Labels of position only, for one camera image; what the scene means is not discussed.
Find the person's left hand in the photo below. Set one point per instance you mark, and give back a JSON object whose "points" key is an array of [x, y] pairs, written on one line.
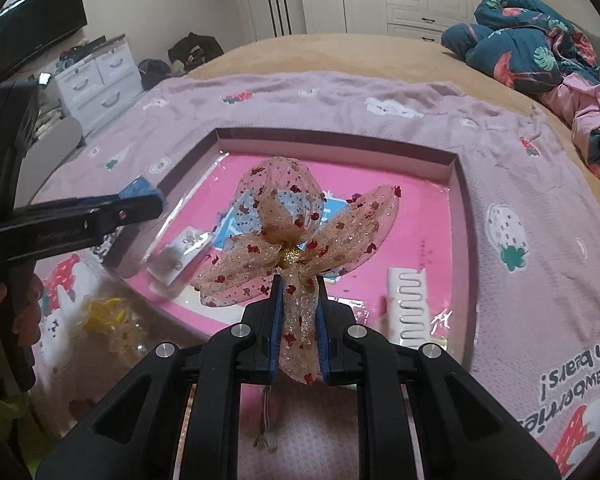
{"points": [[34, 305]]}

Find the black flat-screen television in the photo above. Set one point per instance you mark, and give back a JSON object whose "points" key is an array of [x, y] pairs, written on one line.
{"points": [[30, 30]]}

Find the shallow mauve cardboard box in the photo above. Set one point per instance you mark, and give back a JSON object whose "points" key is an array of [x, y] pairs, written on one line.
{"points": [[330, 137]]}

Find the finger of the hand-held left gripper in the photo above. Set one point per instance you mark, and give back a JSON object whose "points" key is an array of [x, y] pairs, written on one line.
{"points": [[115, 210], [140, 187]]}

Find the white earring card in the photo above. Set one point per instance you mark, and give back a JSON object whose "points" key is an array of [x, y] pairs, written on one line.
{"points": [[180, 250]]}

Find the pink strawberry printed blanket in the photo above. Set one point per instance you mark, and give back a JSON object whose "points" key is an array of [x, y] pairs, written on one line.
{"points": [[505, 160]]}

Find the tan bed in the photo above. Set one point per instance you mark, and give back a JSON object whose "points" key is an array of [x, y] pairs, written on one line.
{"points": [[355, 55]]}

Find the white plastic hair comb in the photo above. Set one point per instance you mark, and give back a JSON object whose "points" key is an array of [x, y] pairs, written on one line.
{"points": [[394, 305]]}

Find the pink plastic-wrapped book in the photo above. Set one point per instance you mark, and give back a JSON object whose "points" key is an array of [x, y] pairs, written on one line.
{"points": [[405, 220]]}

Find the pile of dark clutter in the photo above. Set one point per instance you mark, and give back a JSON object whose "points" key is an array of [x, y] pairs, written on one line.
{"points": [[80, 52]]}

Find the sheer mesh bow hair accessory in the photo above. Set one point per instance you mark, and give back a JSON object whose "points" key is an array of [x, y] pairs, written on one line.
{"points": [[280, 230]]}

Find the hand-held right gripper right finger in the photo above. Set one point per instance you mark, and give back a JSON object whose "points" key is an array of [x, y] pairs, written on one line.
{"points": [[322, 332]]}

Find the teal floral quilt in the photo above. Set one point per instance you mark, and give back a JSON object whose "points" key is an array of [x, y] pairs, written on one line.
{"points": [[520, 40]]}

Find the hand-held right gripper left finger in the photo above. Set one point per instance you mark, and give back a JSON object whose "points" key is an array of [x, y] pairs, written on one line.
{"points": [[275, 322]]}

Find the white drawer cabinet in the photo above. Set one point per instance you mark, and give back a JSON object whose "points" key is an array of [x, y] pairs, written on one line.
{"points": [[95, 80]]}

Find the large dark bag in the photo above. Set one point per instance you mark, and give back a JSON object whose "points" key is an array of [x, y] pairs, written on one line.
{"points": [[195, 50]]}

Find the smartphone with lit screen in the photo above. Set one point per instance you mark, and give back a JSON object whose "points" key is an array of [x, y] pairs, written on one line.
{"points": [[44, 78]]}

